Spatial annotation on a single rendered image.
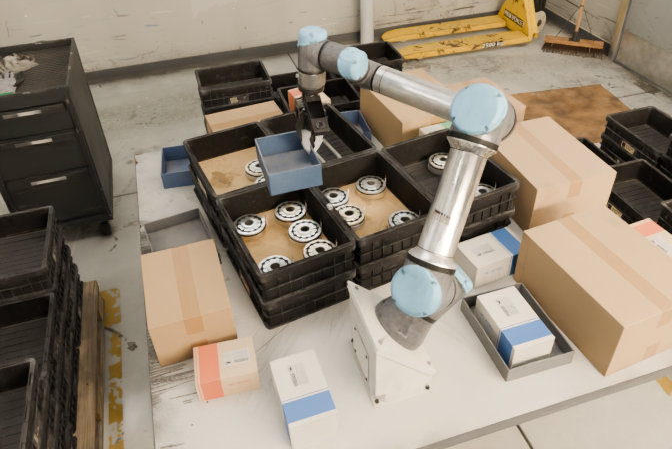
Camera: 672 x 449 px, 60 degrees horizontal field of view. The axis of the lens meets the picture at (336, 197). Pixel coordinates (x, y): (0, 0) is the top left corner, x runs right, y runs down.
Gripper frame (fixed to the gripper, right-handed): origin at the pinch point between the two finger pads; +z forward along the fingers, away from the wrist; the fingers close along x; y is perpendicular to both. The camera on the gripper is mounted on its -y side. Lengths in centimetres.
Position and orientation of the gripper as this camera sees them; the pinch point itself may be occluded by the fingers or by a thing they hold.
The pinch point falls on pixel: (311, 151)
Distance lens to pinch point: 169.9
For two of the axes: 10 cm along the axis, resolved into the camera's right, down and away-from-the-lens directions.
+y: -2.8, -5.7, 7.7
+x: -9.6, 1.3, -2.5
